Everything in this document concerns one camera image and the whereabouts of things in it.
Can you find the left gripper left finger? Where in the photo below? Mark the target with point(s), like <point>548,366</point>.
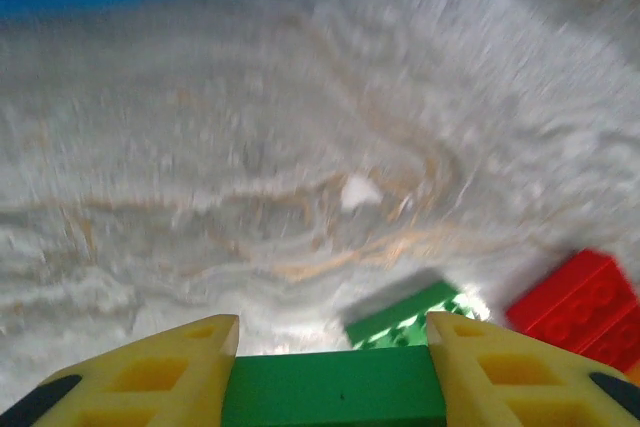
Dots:
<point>150,377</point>

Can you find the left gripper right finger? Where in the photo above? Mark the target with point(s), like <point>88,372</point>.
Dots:
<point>525,382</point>

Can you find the red lego brick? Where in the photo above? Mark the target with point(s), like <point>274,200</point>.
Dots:
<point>620,347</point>
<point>575,287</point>

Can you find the green lego brick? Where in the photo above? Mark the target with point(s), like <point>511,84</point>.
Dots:
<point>400,309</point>
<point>335,387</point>

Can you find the small white chip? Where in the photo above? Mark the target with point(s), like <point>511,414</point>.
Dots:
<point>357,192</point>

